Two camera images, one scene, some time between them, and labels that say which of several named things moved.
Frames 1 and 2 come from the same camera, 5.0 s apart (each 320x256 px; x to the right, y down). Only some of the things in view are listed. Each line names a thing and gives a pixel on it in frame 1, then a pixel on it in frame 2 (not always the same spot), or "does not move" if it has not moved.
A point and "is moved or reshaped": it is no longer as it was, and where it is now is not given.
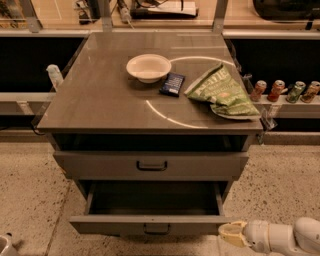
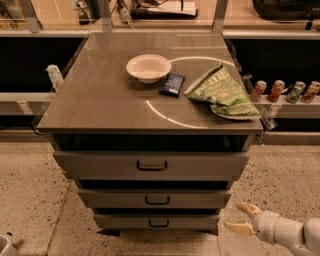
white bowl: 148,68 does not move
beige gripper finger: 235,238 → 244,229
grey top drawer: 152,156 does not move
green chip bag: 227,97 does not move
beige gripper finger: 232,228 → 248,208
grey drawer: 151,207 is moved or reshaped
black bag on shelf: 291,11 does not move
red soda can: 259,88 does not move
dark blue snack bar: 172,84 does not move
